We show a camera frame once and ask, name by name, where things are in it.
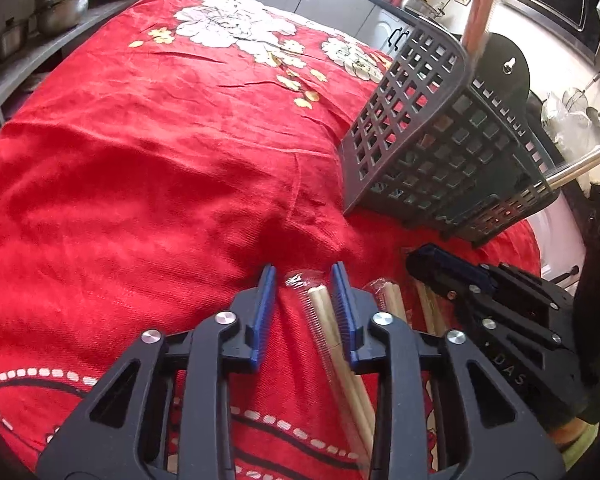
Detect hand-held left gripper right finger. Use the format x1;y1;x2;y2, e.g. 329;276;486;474
329;261;567;480

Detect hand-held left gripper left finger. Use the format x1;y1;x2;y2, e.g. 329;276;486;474
35;262;278;480

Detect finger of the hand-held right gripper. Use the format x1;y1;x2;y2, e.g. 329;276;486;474
419;244;576;321
406;252;573;361

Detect wooden chopsticks pair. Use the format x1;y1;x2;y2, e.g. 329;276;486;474
284;269;378;466
362;277;411;323
412;280;448;337

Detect grey plastic utensil basket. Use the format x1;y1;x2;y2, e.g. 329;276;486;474
339;12;570;250

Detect person's right hand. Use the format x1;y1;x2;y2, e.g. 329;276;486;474
550;421;600;455

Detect white plastic bag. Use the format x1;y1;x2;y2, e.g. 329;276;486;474
541;91;588;143

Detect red floral blanket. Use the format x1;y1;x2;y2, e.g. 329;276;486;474
0;0;543;480

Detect steel skimmer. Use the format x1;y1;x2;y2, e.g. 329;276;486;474
562;67;600;111

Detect black microwave oven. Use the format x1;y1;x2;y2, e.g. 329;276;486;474
497;0;600;63

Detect white kitchen cabinets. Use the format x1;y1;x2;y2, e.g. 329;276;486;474
230;0;416;56

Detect grey shelf rack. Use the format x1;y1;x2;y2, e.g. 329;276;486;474
0;0;136;128

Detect small steel pot with lid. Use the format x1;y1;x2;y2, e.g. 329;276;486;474
0;17;32;61

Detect steel utensil handle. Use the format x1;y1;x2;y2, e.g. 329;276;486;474
549;142;600;192

